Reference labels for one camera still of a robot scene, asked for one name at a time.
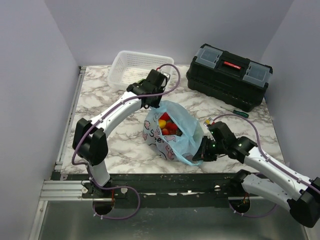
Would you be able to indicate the light blue plastic bag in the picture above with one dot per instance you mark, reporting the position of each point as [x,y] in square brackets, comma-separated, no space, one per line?
[180,145]

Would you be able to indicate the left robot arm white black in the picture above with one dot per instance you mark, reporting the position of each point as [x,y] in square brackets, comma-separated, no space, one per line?
[90,137]

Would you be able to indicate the black plastic toolbox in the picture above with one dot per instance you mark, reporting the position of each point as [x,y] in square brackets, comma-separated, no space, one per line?
[233,79]

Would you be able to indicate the aluminium frame profile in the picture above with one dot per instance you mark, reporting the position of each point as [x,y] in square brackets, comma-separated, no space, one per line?
[56,190]

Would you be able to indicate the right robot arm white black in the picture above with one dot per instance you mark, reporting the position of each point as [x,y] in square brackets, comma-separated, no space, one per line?
[297,193]

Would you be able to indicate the green handled screwdriver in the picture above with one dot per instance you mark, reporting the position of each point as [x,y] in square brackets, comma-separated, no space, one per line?
[237,112]

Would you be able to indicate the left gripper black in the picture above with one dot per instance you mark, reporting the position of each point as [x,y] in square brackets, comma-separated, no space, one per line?
[155,104]

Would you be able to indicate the red fake strawberry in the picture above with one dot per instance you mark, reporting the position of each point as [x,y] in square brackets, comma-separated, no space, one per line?
[171,126]

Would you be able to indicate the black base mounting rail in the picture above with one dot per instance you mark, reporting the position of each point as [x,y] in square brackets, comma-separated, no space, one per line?
[161,190]

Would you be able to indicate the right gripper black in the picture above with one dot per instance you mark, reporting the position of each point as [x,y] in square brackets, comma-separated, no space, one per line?
[202,153]

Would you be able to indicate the white plastic basket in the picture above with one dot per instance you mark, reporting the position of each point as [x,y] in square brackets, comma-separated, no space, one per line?
[130,67]

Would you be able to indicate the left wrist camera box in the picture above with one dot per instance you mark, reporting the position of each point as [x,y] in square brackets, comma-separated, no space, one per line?
[167,75]

